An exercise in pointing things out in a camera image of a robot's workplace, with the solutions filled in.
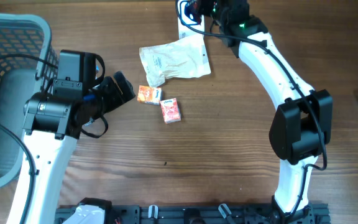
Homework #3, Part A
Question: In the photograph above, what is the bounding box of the red Kleenex tissue pack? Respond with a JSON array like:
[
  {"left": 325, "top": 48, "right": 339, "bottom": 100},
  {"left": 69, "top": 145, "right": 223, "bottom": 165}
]
[{"left": 160, "top": 98, "right": 181, "bottom": 124}]

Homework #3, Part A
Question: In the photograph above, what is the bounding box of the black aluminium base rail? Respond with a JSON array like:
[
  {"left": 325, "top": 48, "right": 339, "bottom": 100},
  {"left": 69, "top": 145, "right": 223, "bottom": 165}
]
[{"left": 54, "top": 203, "right": 331, "bottom": 224}]

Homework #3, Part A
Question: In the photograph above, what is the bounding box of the grey plastic mesh basket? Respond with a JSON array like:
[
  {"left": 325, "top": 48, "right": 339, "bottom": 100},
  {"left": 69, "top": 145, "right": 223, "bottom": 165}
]
[{"left": 0, "top": 13, "right": 58, "bottom": 188}]

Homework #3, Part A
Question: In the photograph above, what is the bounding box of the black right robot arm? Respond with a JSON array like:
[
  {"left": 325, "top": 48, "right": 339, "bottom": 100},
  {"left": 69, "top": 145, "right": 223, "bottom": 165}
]
[{"left": 184, "top": 1, "right": 333, "bottom": 223}]

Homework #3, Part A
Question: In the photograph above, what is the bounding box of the white barcode scanner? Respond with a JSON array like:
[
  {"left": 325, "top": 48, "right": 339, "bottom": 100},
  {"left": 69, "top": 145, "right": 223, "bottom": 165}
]
[{"left": 177, "top": 0, "right": 205, "bottom": 40}]

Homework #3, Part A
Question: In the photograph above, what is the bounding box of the black camera cable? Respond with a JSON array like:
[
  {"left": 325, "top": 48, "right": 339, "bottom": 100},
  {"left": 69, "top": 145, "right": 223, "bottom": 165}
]
[{"left": 175, "top": 0, "right": 328, "bottom": 218}]

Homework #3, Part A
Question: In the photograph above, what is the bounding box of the clear plastic bag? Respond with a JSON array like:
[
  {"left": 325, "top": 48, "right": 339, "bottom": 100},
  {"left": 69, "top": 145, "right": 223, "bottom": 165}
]
[{"left": 139, "top": 34, "right": 211, "bottom": 87}]

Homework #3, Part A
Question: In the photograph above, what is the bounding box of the orange packaged item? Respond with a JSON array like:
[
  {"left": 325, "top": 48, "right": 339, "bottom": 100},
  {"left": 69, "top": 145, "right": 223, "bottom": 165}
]
[{"left": 137, "top": 85, "right": 162, "bottom": 105}]

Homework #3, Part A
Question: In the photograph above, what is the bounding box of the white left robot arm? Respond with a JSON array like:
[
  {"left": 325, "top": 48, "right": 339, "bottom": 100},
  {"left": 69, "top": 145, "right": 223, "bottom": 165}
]
[{"left": 7, "top": 50, "right": 135, "bottom": 223}]

